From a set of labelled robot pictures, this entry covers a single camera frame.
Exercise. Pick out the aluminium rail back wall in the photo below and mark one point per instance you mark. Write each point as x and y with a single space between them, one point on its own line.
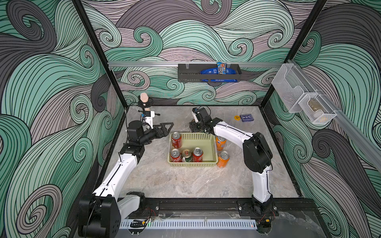
151 63

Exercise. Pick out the black corner frame post right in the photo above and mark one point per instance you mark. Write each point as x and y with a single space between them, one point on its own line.
306 27

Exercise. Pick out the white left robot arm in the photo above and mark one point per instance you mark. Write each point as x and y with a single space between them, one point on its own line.
101 213

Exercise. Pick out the clear plastic wall bin large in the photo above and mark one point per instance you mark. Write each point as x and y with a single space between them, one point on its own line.
289 83

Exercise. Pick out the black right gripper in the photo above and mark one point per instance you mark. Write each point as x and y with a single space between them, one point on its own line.
195 126

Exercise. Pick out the light green plastic basket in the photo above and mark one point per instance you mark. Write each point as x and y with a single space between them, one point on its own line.
191 140

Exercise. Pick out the clear plastic wall bin small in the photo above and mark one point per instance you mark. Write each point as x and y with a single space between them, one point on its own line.
317 109

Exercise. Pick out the aluminium rail wall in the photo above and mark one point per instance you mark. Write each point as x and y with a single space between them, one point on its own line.
151 63
372 152

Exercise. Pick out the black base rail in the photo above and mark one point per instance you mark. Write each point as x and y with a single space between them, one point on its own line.
244 206

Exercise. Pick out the black wall shelf basket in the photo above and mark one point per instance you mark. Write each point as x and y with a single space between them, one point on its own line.
192 73

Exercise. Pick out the aluminium rail right wall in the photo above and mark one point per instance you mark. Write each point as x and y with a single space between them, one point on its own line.
372 152

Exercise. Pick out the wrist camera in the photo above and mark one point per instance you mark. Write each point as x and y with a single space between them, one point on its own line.
200 114
137 128

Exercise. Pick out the black corner frame post left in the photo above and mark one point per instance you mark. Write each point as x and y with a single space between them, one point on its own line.
95 42

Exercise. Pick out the orange fanta can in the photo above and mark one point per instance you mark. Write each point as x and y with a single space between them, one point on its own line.
223 159
220 143

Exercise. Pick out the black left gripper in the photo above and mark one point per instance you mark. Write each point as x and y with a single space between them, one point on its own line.
161 131

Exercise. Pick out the white slotted cable duct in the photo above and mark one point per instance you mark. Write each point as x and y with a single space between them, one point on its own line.
214 224

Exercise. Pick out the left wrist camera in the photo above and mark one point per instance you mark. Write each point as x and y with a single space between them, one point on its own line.
137 128

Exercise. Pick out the blue snack bag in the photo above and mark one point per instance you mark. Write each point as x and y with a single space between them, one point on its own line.
215 71

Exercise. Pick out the red cola can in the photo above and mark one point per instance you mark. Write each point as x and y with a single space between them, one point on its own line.
175 156
197 155
176 140

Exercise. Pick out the beige foam microphone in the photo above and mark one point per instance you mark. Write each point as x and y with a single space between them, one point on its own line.
146 101

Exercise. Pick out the green gold-top tea can front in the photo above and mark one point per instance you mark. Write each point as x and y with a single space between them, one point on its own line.
187 156

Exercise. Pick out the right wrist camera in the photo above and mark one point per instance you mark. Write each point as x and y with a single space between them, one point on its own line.
200 114

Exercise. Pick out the blue playing card box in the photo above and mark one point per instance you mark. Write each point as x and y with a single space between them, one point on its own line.
247 118

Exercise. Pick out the small candy packet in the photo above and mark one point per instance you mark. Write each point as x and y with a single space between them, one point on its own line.
221 68

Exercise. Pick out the black corner frame post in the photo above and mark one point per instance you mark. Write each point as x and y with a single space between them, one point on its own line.
306 27
95 42

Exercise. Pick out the black tripod microphone stand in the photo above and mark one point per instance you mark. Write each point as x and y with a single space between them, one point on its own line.
146 114

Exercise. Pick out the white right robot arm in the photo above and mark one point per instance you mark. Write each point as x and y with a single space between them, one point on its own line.
257 158

